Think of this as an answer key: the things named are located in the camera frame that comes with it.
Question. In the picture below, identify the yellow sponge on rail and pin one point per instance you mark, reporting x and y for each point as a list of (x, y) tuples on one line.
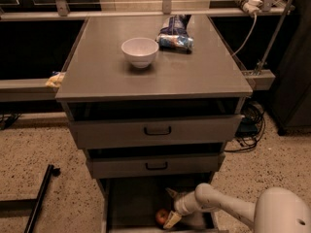
[(55, 81)]

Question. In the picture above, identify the grey drawer cabinet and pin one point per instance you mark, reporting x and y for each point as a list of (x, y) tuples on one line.
[(101, 85)]

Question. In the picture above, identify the dark cabinet right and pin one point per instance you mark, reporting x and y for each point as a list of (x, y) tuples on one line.
[(289, 98)]

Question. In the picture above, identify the white power strip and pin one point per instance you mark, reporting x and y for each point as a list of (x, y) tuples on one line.
[(250, 7)]

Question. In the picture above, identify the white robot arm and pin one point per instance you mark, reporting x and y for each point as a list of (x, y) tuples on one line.
[(277, 209)]

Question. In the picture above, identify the black metal bar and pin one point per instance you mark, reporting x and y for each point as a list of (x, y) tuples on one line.
[(51, 171)]

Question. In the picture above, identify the blue chip bag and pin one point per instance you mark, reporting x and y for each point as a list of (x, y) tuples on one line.
[(174, 35)]

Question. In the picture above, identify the grey top drawer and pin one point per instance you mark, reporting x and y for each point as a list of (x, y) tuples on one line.
[(125, 133)]

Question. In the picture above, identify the grey middle drawer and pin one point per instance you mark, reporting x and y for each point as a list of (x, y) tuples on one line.
[(122, 167)]

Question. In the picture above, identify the white bowl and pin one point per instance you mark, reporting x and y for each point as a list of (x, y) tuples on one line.
[(140, 52)]

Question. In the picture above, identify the grey drawer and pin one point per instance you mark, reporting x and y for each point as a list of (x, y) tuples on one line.
[(125, 133), (122, 167), (132, 204)]

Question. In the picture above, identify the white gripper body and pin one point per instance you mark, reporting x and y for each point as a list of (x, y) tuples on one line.
[(180, 205)]

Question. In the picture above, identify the grey bottom drawer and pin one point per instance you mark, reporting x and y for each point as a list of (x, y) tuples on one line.
[(132, 204)]

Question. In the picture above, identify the red apple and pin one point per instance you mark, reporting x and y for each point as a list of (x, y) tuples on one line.
[(161, 216)]

